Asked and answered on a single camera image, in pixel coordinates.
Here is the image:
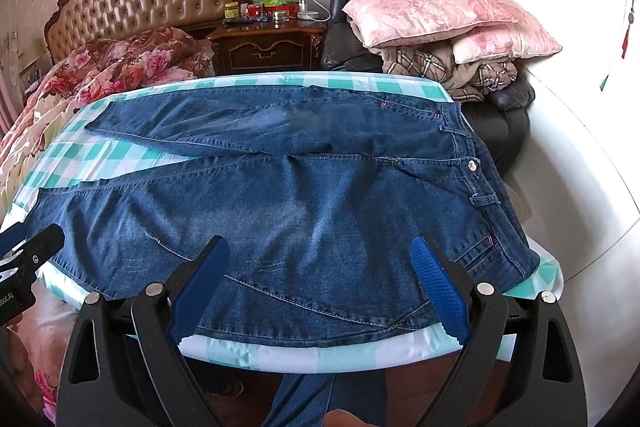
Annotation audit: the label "plaid beige blanket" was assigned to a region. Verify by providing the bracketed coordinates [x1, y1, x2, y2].
[369, 40, 518, 102]

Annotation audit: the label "dark wooden nightstand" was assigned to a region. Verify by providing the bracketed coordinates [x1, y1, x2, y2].
[207, 20, 328, 76]

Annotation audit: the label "small pink pillow underneath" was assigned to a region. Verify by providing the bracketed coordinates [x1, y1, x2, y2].
[451, 0, 563, 65]

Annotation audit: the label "operator blue jeans leg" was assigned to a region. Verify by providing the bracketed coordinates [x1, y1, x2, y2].
[262, 369, 387, 426]

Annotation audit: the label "large pink floral pillow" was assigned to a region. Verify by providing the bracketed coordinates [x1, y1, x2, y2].
[343, 0, 518, 49]

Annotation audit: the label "floral red pink quilt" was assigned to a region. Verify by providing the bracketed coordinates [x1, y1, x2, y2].
[1, 26, 215, 213]

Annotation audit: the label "blue denim jeans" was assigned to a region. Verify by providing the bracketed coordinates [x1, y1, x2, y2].
[24, 83, 542, 349]

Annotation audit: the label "yellow lidded jar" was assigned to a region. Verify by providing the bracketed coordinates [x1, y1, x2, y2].
[224, 1, 240, 20]

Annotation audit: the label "black leather armchair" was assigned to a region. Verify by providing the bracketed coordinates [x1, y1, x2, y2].
[321, 0, 535, 174]

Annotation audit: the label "green white checkered tablecloth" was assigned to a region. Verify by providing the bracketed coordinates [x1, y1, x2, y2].
[2, 69, 565, 375]

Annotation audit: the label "white power strip with cable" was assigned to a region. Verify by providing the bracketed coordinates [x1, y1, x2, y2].
[296, 0, 331, 24]

